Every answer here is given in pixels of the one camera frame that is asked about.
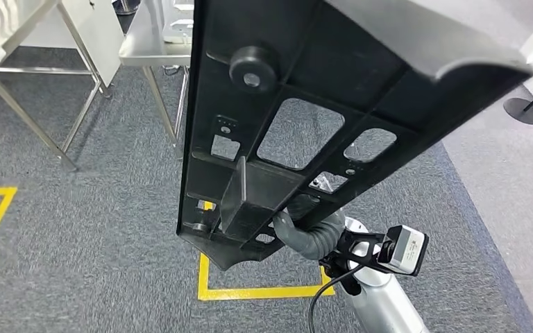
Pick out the white cabinet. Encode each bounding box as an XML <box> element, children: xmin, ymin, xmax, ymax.
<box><xmin>18</xmin><ymin>0</ymin><xmax>126</xmax><ymax>89</ymax></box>

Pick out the black plastic plate frame part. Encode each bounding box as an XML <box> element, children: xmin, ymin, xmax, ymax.
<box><xmin>176</xmin><ymin>0</ymin><xmax>533</xmax><ymax>272</ymax></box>

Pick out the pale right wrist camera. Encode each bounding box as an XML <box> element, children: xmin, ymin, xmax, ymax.
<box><xmin>379</xmin><ymin>225</ymin><xmax>430</xmax><ymax>277</ymax></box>

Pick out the black stanchion base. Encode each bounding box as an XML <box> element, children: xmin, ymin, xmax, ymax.
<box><xmin>503</xmin><ymin>72</ymin><xmax>533</xmax><ymax>126</ymax></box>

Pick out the black camera cable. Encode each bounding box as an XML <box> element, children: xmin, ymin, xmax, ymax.
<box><xmin>308</xmin><ymin>264</ymin><xmax>364</xmax><ymax>333</ymax></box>

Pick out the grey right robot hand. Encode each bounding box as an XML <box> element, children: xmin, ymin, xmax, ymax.
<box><xmin>273</xmin><ymin>176</ymin><xmax>337</xmax><ymax>247</ymax></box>

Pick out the stainless steel workbench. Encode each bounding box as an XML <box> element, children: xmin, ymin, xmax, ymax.
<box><xmin>118</xmin><ymin>0</ymin><xmax>195</xmax><ymax>153</ymax></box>

